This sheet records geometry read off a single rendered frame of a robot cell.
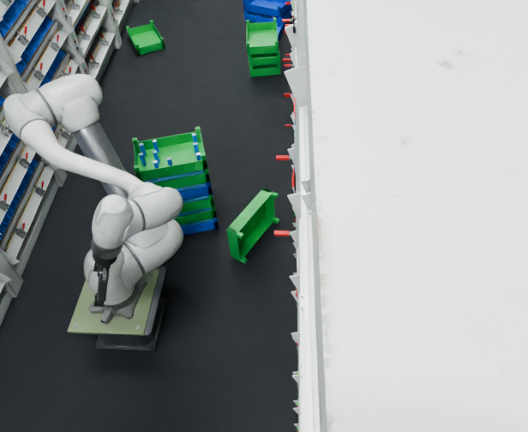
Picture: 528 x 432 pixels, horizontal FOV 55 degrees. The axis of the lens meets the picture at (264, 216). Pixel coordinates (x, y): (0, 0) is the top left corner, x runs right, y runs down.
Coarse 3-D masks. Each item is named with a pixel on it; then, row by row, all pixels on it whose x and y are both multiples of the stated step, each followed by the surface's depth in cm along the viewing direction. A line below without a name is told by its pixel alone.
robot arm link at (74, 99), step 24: (48, 96) 167; (72, 96) 170; (96, 96) 176; (72, 120) 172; (96, 120) 177; (96, 144) 178; (120, 168) 184; (120, 192) 184; (144, 240) 188; (168, 240) 192; (144, 264) 189
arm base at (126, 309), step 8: (144, 280) 203; (136, 288) 199; (136, 296) 198; (104, 304) 192; (120, 304) 192; (128, 304) 195; (136, 304) 198; (96, 312) 196; (104, 312) 192; (112, 312) 193; (120, 312) 194; (128, 312) 194; (104, 320) 190
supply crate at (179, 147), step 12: (192, 132) 227; (144, 144) 227; (168, 144) 229; (180, 144) 230; (192, 144) 230; (144, 156) 226; (168, 156) 225; (180, 156) 225; (192, 156) 224; (204, 156) 213; (144, 168) 221; (156, 168) 213; (168, 168) 214; (180, 168) 216; (192, 168) 217; (204, 168) 218; (144, 180) 216
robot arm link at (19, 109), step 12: (12, 96) 168; (24, 96) 167; (36, 96) 167; (12, 108) 165; (24, 108) 165; (36, 108) 165; (48, 108) 167; (12, 120) 164; (24, 120) 162; (48, 120) 168
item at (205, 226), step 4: (216, 220) 245; (200, 224) 244; (204, 224) 244; (208, 224) 245; (212, 224) 246; (216, 224) 246; (184, 228) 244; (188, 228) 244; (192, 228) 245; (196, 228) 246; (200, 228) 246; (204, 228) 247; (208, 228) 247; (212, 228) 248; (216, 228) 249; (184, 232) 246; (188, 232) 246; (192, 232) 247; (196, 232) 248
